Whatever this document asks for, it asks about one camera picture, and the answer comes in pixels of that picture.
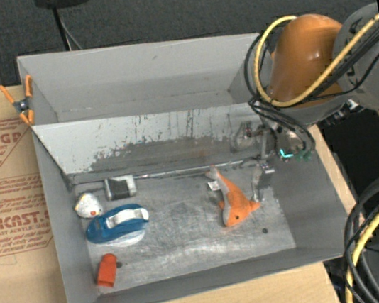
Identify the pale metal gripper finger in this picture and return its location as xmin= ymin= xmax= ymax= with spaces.
xmin=247 ymin=160 xmax=281 ymax=204
xmin=229 ymin=119 xmax=265 ymax=152

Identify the orange and grey toy fish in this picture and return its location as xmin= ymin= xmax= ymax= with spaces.
xmin=203 ymin=158 xmax=265 ymax=231

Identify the grey metal bin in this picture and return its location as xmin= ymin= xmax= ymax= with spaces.
xmin=15 ymin=4 xmax=371 ymax=303

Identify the grey and black motor block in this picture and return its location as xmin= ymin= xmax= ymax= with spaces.
xmin=102 ymin=173 xmax=138 ymax=202

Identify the blue tape dispenser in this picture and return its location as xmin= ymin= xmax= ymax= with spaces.
xmin=82 ymin=200 xmax=154 ymax=253

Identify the white toy chick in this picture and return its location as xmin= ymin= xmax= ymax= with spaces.
xmin=72 ymin=189 xmax=105 ymax=221

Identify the orange plastic cylinder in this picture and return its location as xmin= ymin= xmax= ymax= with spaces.
xmin=92 ymin=252 xmax=122 ymax=290

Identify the brown cardboard board, red print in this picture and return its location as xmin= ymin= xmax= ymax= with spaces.
xmin=0 ymin=79 xmax=70 ymax=303

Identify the black cylinder on white bracket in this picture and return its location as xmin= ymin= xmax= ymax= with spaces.
xmin=324 ymin=98 xmax=363 ymax=123

